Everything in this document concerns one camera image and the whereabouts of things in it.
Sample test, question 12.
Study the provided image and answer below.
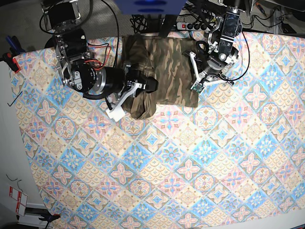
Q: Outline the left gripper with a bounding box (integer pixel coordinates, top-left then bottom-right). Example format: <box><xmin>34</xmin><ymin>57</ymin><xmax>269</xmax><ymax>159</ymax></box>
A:
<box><xmin>195</xmin><ymin>45</ymin><xmax>238</xmax><ymax>80</ymax></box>

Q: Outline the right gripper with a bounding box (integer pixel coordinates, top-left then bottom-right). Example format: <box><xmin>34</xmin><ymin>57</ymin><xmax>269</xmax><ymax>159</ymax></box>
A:
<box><xmin>95</xmin><ymin>62</ymin><xmax>159</xmax><ymax>100</ymax></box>

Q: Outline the camouflage T-shirt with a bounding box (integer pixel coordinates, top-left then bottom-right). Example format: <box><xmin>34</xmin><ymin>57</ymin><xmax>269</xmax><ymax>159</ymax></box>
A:
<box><xmin>121</xmin><ymin>35</ymin><xmax>198</xmax><ymax>120</ymax></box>

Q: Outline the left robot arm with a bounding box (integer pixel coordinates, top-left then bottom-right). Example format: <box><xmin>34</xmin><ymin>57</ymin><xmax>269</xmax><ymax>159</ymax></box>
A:
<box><xmin>190</xmin><ymin>0</ymin><xmax>253</xmax><ymax>81</ymax></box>

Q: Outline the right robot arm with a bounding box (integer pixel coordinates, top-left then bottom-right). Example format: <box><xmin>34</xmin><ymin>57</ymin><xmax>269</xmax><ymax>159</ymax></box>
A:
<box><xmin>40</xmin><ymin>0</ymin><xmax>158</xmax><ymax>100</ymax></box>

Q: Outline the white power strip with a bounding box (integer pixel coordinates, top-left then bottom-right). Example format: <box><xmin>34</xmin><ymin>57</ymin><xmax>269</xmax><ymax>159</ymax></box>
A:
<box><xmin>176</xmin><ymin>22</ymin><xmax>210</xmax><ymax>31</ymax></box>

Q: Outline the black allen key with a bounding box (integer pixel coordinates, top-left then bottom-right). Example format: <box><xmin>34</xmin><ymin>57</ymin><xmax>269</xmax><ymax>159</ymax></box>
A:
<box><xmin>7</xmin><ymin>91</ymin><xmax>23</xmax><ymax>107</ymax></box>

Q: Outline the red black clamp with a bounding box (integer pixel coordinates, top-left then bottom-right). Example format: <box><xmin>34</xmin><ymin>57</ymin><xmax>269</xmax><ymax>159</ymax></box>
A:
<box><xmin>0</xmin><ymin>52</ymin><xmax>20</xmax><ymax>73</ymax></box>

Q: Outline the patterned tile tablecloth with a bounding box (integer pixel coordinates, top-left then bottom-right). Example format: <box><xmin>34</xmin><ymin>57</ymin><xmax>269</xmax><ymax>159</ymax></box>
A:
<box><xmin>10</xmin><ymin>32</ymin><xmax>305</xmax><ymax>229</ymax></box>

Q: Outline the red white label card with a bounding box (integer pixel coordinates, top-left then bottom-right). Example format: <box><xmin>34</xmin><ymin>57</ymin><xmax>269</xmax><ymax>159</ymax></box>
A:
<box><xmin>9</xmin><ymin>186</ymin><xmax>28</xmax><ymax>216</ymax></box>

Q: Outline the blue orange bottom clamp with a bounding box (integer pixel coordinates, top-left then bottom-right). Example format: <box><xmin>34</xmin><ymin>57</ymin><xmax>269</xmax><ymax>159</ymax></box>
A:
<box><xmin>39</xmin><ymin>213</ymin><xmax>61</xmax><ymax>229</ymax></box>

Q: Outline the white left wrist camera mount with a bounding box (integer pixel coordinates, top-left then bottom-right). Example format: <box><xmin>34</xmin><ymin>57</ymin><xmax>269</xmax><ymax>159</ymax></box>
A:
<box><xmin>183</xmin><ymin>51</ymin><xmax>234</xmax><ymax>94</ymax></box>

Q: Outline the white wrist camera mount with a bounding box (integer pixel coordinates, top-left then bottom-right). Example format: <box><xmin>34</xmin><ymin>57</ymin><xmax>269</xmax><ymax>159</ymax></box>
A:
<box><xmin>106</xmin><ymin>82</ymin><xmax>146</xmax><ymax>122</ymax></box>
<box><xmin>183</xmin><ymin>51</ymin><xmax>234</xmax><ymax>94</ymax></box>

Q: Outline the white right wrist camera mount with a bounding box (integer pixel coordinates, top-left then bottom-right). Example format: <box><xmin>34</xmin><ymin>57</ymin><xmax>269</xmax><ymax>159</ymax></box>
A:
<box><xmin>106</xmin><ymin>82</ymin><xmax>146</xmax><ymax>122</ymax></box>

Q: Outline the black wire basket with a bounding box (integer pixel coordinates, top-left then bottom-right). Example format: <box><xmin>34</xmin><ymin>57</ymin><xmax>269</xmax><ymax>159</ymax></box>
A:
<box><xmin>130</xmin><ymin>14</ymin><xmax>149</xmax><ymax>34</ymax></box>

